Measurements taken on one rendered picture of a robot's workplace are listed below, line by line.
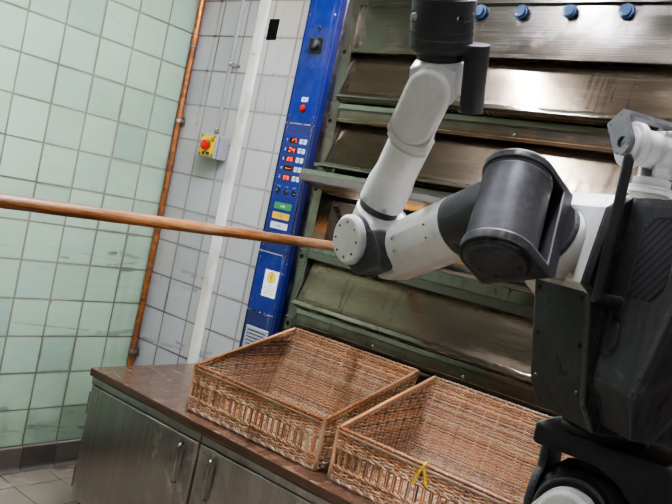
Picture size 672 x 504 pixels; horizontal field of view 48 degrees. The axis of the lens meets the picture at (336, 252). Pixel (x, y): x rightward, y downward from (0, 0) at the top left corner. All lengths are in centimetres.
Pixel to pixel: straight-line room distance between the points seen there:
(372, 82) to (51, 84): 123
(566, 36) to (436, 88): 144
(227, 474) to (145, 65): 179
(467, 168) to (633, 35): 62
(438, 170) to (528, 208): 159
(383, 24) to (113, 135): 121
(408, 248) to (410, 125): 17
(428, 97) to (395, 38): 173
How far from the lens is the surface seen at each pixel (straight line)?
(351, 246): 114
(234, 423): 236
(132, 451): 267
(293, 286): 285
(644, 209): 98
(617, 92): 235
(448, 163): 252
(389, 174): 113
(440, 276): 248
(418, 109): 106
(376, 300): 262
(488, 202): 94
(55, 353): 333
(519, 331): 237
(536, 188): 96
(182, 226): 191
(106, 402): 277
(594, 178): 231
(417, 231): 105
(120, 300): 343
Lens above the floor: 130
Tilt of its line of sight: 3 degrees down
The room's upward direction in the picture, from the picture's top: 12 degrees clockwise
